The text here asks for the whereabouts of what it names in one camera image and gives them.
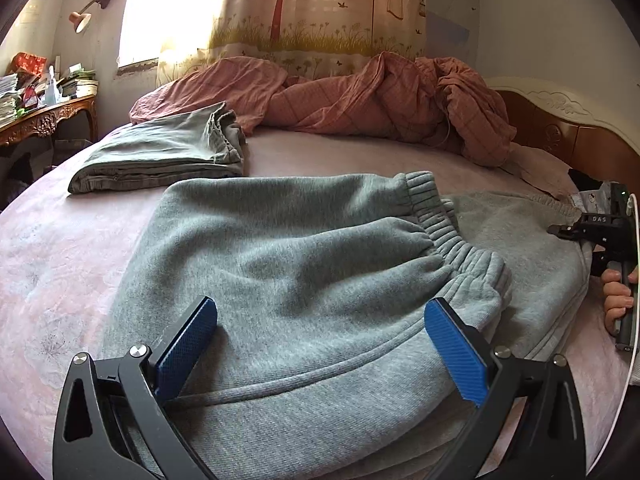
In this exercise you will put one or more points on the person's right hand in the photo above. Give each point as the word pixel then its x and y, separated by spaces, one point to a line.
pixel 615 295

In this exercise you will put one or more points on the bright window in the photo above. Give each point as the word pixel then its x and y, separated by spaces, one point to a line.
pixel 170 10

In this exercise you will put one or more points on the wooden carved headboard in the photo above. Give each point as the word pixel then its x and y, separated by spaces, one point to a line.
pixel 575 135

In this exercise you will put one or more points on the red packaging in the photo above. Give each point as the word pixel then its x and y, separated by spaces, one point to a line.
pixel 30 63

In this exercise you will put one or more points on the pink pillow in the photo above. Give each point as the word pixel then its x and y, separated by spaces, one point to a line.
pixel 545 172

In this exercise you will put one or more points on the pink plaid duvet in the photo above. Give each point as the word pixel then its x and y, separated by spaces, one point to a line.
pixel 350 100

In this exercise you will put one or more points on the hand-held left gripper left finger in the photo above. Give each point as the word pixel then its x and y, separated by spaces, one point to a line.
pixel 187 355

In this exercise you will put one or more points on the light grey sweatpants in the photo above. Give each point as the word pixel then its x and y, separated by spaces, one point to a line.
pixel 300 270

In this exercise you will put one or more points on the stack of books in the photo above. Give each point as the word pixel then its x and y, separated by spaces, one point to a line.
pixel 80 82

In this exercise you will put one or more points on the white plastic bag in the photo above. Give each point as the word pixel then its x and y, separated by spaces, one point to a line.
pixel 51 87

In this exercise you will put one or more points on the printed meadow curtain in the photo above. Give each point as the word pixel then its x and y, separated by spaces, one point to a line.
pixel 325 10

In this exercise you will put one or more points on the stack of newspapers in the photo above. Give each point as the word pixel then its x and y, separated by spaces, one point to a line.
pixel 9 102

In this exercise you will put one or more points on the carved wooden side table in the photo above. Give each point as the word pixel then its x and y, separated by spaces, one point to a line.
pixel 45 117

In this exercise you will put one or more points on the folded olive grey pants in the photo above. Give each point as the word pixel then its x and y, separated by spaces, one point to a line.
pixel 160 150

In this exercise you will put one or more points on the pink wall lamp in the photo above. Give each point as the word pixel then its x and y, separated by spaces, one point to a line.
pixel 80 21

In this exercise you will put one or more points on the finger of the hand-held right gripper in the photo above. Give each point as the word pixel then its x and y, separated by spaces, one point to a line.
pixel 567 231

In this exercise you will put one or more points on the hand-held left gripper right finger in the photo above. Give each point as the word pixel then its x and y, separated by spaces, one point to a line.
pixel 457 355

